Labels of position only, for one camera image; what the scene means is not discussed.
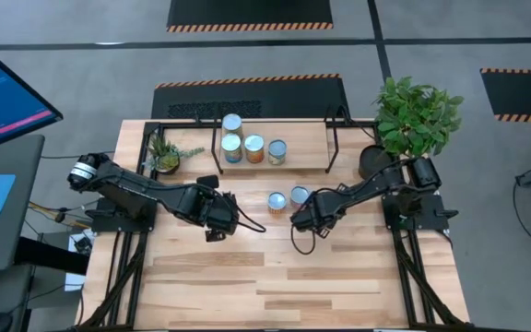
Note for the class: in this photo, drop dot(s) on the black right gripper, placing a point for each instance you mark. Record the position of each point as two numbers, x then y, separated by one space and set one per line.
323 213

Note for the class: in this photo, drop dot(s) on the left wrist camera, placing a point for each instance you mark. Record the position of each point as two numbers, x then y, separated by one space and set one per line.
215 235

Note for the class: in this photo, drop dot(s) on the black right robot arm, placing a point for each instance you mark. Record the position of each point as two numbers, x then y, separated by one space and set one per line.
371 186

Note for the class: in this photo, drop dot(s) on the black desk leg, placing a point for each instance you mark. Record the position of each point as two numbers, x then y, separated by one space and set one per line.
49 256

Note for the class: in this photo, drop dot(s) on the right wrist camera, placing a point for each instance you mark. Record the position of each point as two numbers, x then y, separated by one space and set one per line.
324 232

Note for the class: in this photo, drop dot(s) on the black hazard-striped floor mat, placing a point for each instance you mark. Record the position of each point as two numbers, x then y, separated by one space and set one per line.
523 94
247 11
293 99

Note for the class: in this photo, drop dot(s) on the leafy green plant in pot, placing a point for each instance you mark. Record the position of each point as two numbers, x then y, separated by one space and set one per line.
413 120

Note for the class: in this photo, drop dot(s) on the small yellow patterned can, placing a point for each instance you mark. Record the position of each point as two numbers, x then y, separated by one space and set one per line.
277 201

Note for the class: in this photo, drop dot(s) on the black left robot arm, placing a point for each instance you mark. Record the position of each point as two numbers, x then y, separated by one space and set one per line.
132 184

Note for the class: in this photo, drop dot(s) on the teal corn can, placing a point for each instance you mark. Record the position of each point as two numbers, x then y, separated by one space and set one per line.
298 194

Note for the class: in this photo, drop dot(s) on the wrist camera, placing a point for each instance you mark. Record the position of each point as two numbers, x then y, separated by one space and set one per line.
324 232
215 235

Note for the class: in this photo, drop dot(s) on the white box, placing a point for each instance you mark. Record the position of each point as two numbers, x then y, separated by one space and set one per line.
74 281

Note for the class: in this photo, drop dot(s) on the monitor with blue screen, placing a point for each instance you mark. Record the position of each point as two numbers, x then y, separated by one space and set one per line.
3 97

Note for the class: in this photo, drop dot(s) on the succulent in black pot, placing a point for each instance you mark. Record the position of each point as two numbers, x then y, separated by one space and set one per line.
166 159

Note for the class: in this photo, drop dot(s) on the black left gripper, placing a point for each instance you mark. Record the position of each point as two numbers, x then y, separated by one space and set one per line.
208 209

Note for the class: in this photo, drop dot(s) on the silver-topped tin can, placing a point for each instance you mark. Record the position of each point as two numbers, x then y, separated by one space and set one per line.
232 122

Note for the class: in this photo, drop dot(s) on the green chicken soup can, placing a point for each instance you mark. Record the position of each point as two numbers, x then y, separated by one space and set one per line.
277 148

